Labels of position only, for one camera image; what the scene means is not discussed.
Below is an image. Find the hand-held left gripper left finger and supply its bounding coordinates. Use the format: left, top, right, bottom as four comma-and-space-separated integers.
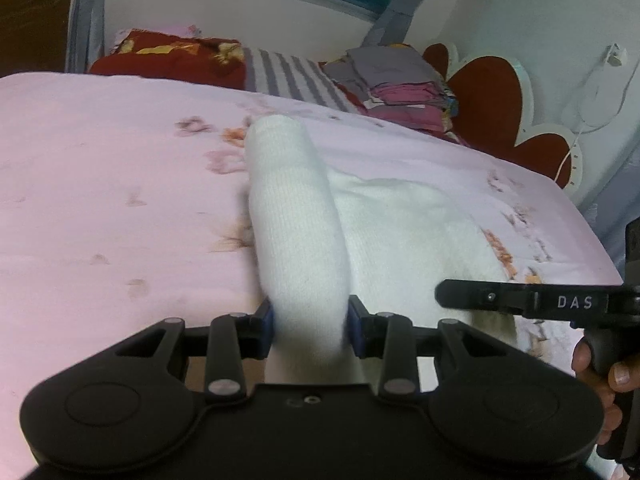
115, 297, 276, 404

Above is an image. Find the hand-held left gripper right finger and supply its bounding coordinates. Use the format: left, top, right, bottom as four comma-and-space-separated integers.
347, 294, 502, 404

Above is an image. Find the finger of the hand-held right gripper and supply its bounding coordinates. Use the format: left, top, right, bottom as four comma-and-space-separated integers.
434, 278, 536, 321

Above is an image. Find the white knitted garment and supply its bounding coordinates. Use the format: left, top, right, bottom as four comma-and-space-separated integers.
187, 115, 521, 393

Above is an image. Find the stack of folded clothes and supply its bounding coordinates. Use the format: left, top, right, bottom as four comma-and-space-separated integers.
320, 44, 472, 147

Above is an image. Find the person's right hand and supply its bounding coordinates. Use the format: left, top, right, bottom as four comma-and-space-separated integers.
571, 337, 640, 453

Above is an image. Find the red flower-shaped headboard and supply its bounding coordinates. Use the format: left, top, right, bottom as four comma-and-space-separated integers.
420, 41, 587, 207

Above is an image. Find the pink floral bedsheet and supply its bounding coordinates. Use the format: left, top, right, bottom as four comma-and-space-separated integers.
0, 72, 626, 480

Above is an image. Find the grey striped pillow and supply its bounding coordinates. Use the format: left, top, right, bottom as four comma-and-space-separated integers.
242, 47, 362, 114

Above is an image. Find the red patterned pillow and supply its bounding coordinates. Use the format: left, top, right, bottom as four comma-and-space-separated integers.
87, 30, 249, 92

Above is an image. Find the grey curtain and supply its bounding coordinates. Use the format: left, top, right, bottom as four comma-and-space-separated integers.
66, 0, 132, 75
362, 0, 472, 50

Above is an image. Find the brown wooden wardrobe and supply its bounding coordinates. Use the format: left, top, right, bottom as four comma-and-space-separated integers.
0, 0, 79, 79

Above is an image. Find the white charger cable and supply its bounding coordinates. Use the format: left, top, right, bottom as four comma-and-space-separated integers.
551, 59, 629, 187

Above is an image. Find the white wall charger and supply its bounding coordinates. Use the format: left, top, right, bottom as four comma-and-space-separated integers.
602, 42, 629, 67

